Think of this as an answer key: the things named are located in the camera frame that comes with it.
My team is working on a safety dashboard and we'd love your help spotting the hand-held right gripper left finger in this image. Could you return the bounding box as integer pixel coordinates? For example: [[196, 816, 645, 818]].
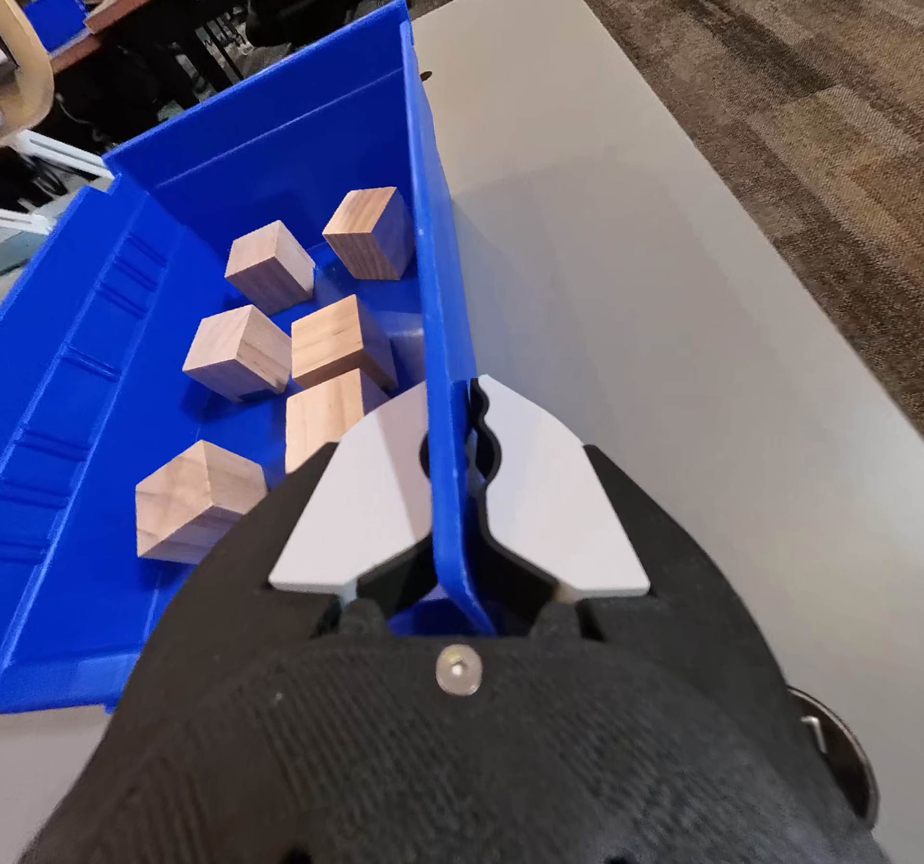
[[267, 382, 438, 618]]

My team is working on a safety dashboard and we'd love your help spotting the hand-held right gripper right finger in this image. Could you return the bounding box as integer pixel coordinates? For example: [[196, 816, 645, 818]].
[[469, 374, 652, 625]]

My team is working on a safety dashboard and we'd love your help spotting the wooden cube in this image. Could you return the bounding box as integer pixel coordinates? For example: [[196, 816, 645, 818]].
[[291, 294, 398, 392], [224, 220, 316, 316], [322, 187, 416, 281], [182, 304, 293, 401], [135, 439, 269, 565], [285, 368, 391, 475]]

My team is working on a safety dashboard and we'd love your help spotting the blue plastic bin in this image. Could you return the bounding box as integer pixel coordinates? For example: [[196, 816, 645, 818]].
[[0, 0, 499, 715]]

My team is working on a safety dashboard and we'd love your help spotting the grey desk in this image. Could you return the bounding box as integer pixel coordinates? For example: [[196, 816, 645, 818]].
[[0, 0, 924, 864]]

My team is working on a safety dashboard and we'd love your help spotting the round metal desk grommet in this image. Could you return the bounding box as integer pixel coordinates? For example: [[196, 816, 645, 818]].
[[787, 687, 880, 823]]

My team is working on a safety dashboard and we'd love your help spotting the white document stand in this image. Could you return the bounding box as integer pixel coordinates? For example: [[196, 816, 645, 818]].
[[0, 129, 115, 233]]

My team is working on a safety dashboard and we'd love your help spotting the black office chair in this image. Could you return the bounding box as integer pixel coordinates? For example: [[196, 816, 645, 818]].
[[245, 0, 407, 51]]

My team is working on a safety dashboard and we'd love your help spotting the instruction sheet on clipboard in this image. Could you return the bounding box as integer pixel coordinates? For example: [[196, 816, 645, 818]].
[[0, 0, 56, 132]]

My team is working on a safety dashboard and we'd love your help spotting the small blue bin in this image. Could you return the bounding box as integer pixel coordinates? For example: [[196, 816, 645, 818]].
[[25, 0, 89, 52]]

